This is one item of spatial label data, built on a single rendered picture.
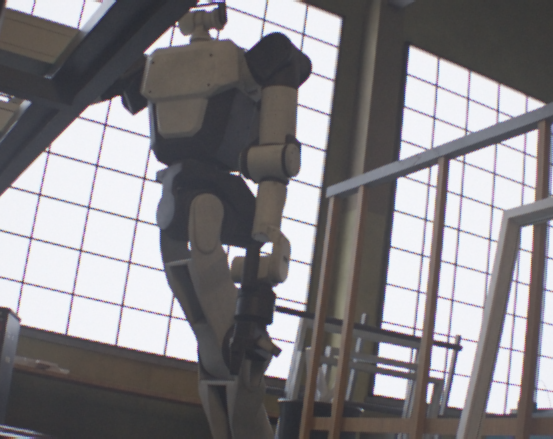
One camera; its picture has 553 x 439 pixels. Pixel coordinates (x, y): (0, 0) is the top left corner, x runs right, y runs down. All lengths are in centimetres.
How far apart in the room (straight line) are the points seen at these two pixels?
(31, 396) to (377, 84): 569
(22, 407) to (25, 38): 839
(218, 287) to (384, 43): 987
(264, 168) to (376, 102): 948
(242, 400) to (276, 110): 69
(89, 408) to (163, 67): 777
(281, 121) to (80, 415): 786
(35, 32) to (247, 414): 118
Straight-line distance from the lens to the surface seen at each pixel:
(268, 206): 212
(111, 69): 123
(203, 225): 217
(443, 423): 407
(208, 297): 221
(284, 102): 220
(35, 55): 141
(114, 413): 994
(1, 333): 537
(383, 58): 1187
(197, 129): 221
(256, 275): 203
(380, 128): 1151
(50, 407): 974
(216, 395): 233
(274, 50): 223
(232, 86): 223
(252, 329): 201
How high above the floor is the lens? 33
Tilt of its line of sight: 15 degrees up
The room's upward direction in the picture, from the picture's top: 8 degrees clockwise
